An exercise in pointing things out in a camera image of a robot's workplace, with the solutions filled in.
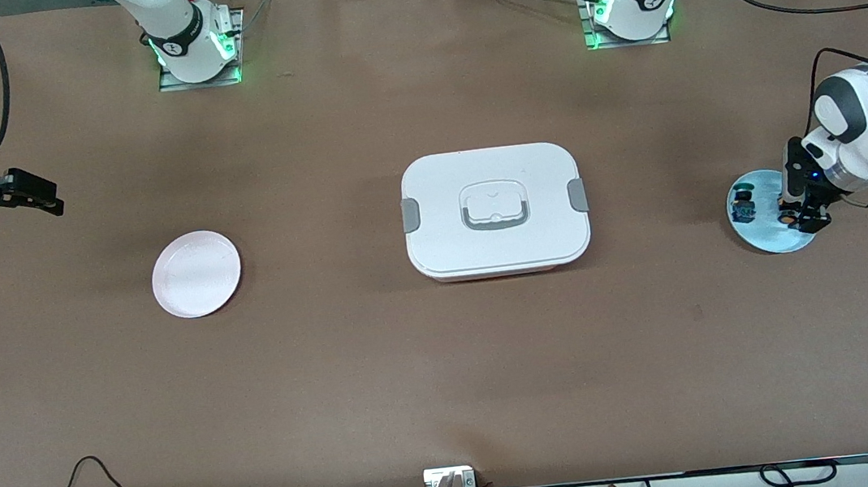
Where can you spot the white lunch box grey latches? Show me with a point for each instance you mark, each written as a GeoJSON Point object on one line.
{"type": "Point", "coordinates": [442, 242]}

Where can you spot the blue switch with green button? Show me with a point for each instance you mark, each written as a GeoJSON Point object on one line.
{"type": "Point", "coordinates": [744, 208]}

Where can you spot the pale pink round plate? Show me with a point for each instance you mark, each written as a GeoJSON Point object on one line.
{"type": "Point", "coordinates": [197, 283]}

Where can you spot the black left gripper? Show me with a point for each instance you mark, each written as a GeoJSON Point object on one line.
{"type": "Point", "coordinates": [811, 194]}

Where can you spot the small white box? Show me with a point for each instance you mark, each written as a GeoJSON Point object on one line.
{"type": "Point", "coordinates": [436, 480]}

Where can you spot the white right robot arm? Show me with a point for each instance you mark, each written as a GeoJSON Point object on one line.
{"type": "Point", "coordinates": [171, 20]}

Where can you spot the light blue round plate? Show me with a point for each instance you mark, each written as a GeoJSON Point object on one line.
{"type": "Point", "coordinates": [764, 238]}

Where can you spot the orange push button switch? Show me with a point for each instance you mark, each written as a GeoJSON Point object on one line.
{"type": "Point", "coordinates": [786, 218]}

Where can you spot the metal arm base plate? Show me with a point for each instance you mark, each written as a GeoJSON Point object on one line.
{"type": "Point", "coordinates": [175, 83]}
{"type": "Point", "coordinates": [592, 42]}

